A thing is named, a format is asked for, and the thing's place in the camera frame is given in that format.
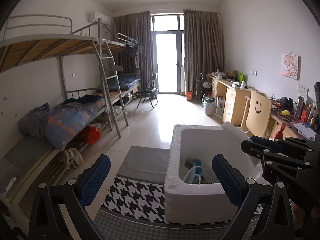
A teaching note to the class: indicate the metal bunk bed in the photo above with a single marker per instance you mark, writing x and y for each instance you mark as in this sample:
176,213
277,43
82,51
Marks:
86,40

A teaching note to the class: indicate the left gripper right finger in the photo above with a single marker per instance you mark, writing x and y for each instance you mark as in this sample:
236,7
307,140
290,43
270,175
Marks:
230,179

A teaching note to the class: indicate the white papers on desk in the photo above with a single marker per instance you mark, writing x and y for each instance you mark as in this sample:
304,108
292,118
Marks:
305,131

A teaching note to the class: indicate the glass balcony door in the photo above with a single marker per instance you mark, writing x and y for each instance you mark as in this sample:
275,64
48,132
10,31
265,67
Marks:
168,49

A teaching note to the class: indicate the white foam box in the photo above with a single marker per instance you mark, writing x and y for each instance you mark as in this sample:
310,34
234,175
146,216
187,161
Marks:
193,194

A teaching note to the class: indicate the white air conditioner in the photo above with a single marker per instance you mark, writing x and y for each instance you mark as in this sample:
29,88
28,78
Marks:
95,16

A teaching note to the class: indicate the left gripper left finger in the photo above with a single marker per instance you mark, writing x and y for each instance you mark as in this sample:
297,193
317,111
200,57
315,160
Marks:
92,179

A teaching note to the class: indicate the wooden smiley chair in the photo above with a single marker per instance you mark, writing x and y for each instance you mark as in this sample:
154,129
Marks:
256,115

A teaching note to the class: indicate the right brown curtain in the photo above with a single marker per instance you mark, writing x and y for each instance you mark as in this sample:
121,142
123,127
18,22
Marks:
203,45

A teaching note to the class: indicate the person right hand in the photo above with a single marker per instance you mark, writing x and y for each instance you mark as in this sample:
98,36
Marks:
298,215

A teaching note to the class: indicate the left brown curtain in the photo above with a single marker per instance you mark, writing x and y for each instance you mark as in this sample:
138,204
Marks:
134,31

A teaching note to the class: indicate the black folding chair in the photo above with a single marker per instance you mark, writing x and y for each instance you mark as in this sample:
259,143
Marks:
149,91

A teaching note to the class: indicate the light blue cloth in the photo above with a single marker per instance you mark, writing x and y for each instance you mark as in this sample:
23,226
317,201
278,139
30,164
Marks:
194,174

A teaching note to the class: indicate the grey bundled blanket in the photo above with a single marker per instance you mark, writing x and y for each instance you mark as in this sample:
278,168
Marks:
34,123

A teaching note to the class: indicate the white waste bin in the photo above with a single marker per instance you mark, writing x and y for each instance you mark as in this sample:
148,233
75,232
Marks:
209,106

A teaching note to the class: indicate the red plastic bag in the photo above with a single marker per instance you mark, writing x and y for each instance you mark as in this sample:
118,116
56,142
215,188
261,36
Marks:
91,135

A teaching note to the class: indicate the long wooden desk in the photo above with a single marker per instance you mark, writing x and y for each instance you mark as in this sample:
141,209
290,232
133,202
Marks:
231,106

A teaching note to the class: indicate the yellow object on desk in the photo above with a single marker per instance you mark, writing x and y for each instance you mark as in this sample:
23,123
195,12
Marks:
285,113

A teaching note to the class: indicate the blue orange quilt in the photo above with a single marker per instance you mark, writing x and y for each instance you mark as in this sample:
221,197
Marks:
68,119

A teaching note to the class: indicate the houndstooth table cloth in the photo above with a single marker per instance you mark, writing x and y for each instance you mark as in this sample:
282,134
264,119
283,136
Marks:
134,205

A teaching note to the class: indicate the pink cartoon wall picture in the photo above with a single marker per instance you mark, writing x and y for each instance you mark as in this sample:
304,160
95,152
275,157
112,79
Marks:
290,65

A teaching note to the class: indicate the brown curtain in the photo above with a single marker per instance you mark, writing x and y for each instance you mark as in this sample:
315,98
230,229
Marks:
134,31
203,45

